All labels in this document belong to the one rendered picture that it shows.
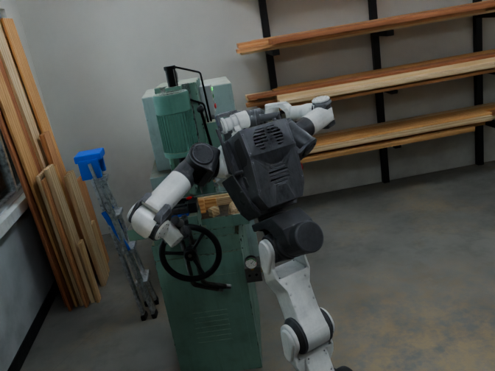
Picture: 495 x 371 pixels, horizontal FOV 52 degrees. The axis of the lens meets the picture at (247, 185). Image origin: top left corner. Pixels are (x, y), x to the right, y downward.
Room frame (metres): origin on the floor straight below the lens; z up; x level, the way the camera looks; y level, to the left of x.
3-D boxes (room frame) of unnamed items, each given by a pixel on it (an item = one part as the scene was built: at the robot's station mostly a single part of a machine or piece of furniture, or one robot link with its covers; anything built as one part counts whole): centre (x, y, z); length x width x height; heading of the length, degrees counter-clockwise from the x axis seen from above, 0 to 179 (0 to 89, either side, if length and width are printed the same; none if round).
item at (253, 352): (2.59, 0.29, 0.35); 0.58 x 0.45 x 0.71; 177
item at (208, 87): (2.78, 0.14, 1.40); 0.10 x 0.06 x 0.16; 177
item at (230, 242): (2.59, 0.29, 0.76); 0.57 x 0.45 x 0.09; 177
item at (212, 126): (2.68, 0.13, 1.22); 0.09 x 0.08 x 0.15; 177
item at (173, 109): (2.47, 0.29, 1.35); 0.18 x 0.18 x 0.31
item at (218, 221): (2.36, 0.32, 0.87); 0.61 x 0.30 x 0.06; 87
